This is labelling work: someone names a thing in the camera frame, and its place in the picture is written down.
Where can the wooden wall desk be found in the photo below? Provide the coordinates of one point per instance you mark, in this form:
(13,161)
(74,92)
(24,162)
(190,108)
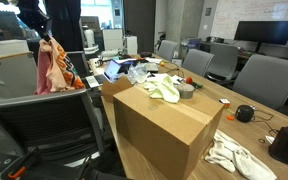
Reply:
(274,53)

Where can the large brown cardboard box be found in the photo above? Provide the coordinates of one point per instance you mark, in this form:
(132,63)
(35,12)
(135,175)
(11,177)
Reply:
(160,130)

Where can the black mesh office chair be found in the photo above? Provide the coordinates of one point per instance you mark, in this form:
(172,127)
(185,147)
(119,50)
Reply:
(34,126)

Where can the white paper stack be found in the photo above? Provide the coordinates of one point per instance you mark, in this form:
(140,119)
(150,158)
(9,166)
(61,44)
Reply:
(167,78)

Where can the wall whiteboard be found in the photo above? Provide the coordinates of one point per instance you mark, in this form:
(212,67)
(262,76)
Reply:
(250,11)

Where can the white cloth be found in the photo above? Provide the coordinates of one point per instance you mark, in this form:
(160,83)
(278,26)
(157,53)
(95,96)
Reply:
(237,156)

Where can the white cabinet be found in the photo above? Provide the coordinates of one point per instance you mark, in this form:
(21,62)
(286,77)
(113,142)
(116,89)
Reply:
(112,39)

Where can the small white orange cube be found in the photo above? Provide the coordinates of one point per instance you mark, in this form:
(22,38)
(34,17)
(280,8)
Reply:
(224,102)

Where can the grey cabinet wooden top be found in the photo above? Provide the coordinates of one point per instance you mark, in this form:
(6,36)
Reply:
(7,76)

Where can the black computer monitor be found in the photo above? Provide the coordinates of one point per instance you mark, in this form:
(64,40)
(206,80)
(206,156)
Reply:
(264,32)

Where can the small orange piece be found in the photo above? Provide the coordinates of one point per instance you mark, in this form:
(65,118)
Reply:
(230,117)

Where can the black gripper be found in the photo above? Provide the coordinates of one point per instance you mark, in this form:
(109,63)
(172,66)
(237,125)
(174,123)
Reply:
(34,15)

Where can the grey tape roll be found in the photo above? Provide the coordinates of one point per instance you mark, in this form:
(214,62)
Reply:
(185,91)

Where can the dark green small object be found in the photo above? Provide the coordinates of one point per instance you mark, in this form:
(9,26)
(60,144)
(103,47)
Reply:
(197,85)

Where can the black round speaker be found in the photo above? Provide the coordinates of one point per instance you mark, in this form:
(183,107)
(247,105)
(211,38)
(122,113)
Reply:
(244,113)

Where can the grey office chair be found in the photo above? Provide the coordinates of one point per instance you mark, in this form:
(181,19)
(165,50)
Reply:
(197,61)
(224,60)
(267,80)
(167,50)

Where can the white box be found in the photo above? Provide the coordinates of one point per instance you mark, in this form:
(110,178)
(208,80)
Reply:
(5,47)

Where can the clear plastic bag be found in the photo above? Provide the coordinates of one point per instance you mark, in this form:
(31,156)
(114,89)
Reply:
(137,73)

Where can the person in black clothes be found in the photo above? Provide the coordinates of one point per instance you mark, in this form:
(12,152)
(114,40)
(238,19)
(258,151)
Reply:
(64,23)

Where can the peach t-shirt with orange print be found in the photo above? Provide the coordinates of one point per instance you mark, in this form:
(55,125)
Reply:
(59,73)

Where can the silver laptop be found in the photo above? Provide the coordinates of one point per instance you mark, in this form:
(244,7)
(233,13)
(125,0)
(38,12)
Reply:
(112,70)

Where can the white computer tower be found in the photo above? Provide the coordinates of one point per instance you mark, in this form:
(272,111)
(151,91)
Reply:
(130,45)

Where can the black bag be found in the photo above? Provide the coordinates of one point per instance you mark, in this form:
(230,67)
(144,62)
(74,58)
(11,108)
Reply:
(287,145)

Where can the light green t-shirt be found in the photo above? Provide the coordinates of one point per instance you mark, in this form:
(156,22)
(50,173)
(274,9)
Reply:
(165,90)

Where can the yellow ball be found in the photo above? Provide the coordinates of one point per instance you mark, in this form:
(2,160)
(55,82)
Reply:
(162,64)

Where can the small open cardboard box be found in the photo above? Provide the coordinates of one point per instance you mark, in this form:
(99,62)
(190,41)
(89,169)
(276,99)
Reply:
(115,88)

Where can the orange ball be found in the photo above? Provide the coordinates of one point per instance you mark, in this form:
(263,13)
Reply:
(189,80)

